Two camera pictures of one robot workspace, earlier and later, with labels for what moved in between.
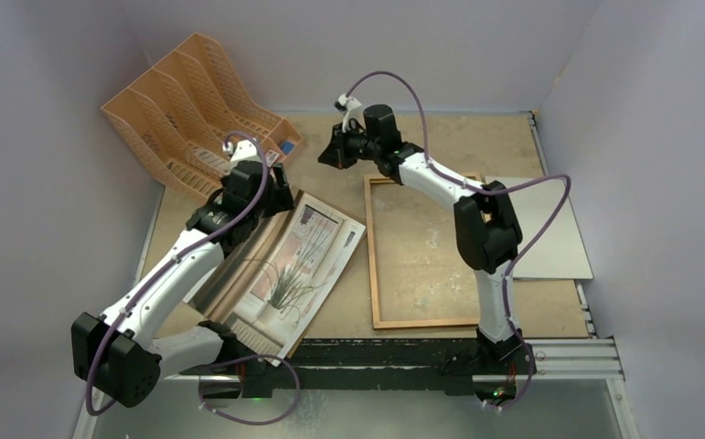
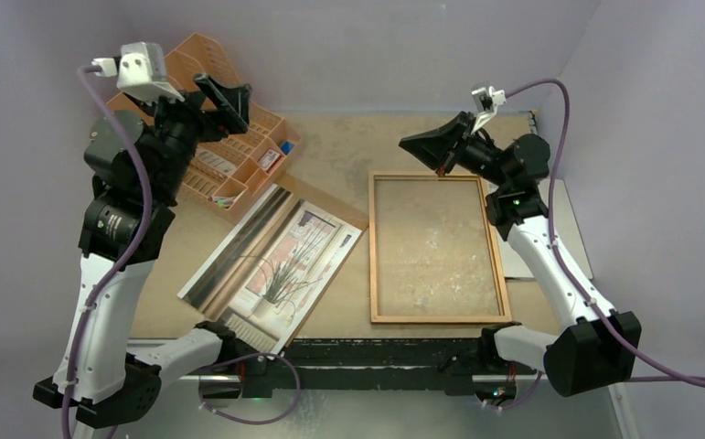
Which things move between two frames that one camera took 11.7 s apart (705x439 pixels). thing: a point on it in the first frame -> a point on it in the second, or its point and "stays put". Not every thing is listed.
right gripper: [336, 149] -> [456, 144]
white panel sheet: [560, 253] stays put
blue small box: [287, 147] stays put
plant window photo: [303, 263] stays put
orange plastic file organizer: [180, 120] stays put
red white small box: [271, 156] stays put
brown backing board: [241, 262] -> [320, 201]
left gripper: [279, 198] -> [230, 101]
